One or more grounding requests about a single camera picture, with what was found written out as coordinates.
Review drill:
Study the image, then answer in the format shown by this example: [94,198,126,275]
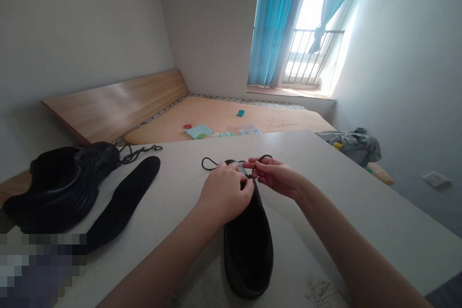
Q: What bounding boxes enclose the person's left hand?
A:
[196,161,256,231]

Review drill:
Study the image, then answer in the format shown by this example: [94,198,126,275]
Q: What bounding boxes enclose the person's right hand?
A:
[247,156,308,202]

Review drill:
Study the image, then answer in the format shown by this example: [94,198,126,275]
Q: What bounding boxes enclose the person's right thumb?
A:
[252,168,276,181]

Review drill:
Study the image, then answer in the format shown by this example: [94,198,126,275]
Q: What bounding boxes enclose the person's right index finger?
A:
[247,156,284,168]

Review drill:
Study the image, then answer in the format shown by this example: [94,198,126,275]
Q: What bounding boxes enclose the person's left fingers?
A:
[213,161,250,180]

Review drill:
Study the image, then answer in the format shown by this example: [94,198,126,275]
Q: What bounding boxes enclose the person's left thumb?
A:
[241,176,256,200]

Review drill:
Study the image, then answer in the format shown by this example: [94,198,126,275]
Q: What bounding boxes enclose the black shoelace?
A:
[115,143,164,165]
[201,154,274,180]

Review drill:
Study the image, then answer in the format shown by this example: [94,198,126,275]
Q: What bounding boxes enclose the black shoe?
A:
[1,141,122,235]
[221,159,275,300]

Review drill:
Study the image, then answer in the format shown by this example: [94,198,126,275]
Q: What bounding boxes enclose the clear plastic packets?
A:
[213,123,261,139]

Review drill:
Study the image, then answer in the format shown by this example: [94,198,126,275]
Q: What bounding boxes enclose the light teal booklet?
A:
[185,123,214,141]

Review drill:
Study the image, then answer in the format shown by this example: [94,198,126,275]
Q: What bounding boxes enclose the grey crumpled bag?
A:
[315,127,382,168]

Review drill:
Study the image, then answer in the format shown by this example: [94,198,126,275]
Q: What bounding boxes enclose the window with metal railing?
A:
[281,0,347,89]

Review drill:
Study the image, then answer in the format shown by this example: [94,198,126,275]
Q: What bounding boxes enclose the black insole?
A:
[71,155,162,255]

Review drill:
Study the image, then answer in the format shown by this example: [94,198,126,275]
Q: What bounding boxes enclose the wooden bed headboard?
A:
[40,69,190,147]

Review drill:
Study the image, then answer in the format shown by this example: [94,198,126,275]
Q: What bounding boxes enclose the blue curtain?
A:
[307,0,371,54]
[246,0,313,89]

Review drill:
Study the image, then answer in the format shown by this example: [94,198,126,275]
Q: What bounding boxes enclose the white wall socket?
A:
[422,171,452,190]

